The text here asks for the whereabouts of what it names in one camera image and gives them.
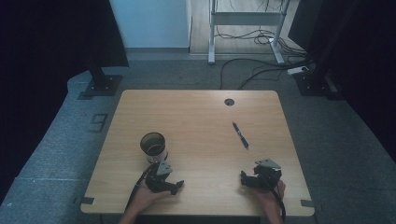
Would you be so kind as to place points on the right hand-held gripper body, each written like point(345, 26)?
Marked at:
point(266, 179)

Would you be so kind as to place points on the white power strip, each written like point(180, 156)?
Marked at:
point(297, 70)

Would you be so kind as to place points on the white partition panel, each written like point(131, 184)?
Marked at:
point(149, 21)

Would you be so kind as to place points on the white metal desk frame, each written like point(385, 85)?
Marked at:
point(246, 18)

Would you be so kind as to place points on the person's right hand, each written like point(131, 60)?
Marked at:
point(269, 199)

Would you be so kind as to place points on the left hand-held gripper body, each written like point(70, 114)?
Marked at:
point(157, 182)

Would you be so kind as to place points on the person's left hand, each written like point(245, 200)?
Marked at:
point(145, 197)

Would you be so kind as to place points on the black stand with base plate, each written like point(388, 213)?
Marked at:
point(314, 82)
point(101, 84)

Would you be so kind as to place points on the blue pen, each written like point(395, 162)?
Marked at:
point(240, 135)

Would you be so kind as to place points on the black curtain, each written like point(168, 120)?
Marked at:
point(367, 62)
point(46, 46)

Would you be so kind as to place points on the dark round pen holder cup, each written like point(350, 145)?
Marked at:
point(153, 146)

